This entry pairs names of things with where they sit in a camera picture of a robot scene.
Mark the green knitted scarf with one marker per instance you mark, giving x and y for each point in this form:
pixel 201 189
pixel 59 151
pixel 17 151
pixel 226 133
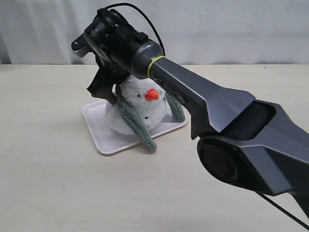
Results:
pixel 137 125

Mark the white rectangular plastic tray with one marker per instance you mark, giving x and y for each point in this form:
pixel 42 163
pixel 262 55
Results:
pixel 109 142

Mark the white backdrop curtain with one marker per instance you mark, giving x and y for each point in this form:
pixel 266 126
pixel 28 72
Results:
pixel 193 31

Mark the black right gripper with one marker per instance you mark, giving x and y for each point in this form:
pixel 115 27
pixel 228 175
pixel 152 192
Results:
pixel 108 74

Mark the white plush snowman toy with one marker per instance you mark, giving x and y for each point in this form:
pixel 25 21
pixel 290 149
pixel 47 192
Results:
pixel 148 100

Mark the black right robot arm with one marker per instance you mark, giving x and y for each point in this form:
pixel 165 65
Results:
pixel 243 141

